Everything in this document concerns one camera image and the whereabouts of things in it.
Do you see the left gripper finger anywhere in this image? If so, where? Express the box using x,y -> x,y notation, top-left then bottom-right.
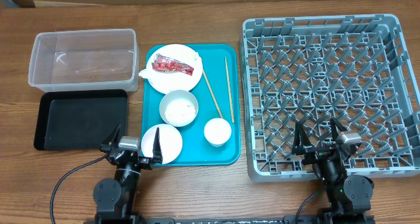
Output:
101,124 -> 121,146
152,127 -> 162,158

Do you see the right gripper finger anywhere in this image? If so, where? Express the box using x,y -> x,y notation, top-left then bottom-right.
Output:
330,117 -> 347,143
293,121 -> 312,148

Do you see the small white plate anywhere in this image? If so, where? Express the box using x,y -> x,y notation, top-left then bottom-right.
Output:
141,123 -> 182,164

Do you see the grey bowl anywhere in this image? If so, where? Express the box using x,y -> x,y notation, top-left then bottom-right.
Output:
159,90 -> 199,125

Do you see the white cup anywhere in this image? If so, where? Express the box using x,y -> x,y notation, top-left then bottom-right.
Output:
204,118 -> 232,147

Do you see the white napkin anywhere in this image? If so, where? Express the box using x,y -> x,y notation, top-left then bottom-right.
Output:
139,57 -> 196,79

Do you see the red snack wrapper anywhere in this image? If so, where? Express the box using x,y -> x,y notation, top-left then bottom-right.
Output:
152,54 -> 194,76

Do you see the pile of white rice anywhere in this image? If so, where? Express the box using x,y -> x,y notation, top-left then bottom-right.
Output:
165,99 -> 196,127

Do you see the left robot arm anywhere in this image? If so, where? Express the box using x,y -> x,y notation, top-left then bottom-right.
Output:
93,126 -> 163,224

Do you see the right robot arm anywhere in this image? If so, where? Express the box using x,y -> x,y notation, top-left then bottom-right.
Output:
292,118 -> 375,223

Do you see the black food waste tray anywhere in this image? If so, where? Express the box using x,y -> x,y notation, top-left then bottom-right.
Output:
33,89 -> 128,151

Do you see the grey dishwasher rack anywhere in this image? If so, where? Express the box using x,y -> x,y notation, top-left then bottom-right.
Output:
240,14 -> 419,182

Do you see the clear plastic waste bin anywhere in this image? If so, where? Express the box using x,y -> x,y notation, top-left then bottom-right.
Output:
28,28 -> 140,92

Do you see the teal serving tray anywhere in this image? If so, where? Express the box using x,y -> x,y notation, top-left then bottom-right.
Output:
140,43 -> 242,167

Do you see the large white plate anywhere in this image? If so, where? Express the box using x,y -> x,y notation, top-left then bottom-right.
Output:
146,44 -> 203,94

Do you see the right wooden chopstick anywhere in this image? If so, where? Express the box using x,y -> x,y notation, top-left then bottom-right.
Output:
224,56 -> 235,123

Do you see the wooden chopstick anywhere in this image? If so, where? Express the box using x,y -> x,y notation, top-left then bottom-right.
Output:
224,56 -> 235,123
203,69 -> 224,119

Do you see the left wooden chopstick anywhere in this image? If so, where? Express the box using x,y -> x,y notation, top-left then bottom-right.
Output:
203,69 -> 224,119

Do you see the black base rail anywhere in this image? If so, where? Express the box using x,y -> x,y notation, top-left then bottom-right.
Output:
83,214 -> 375,224

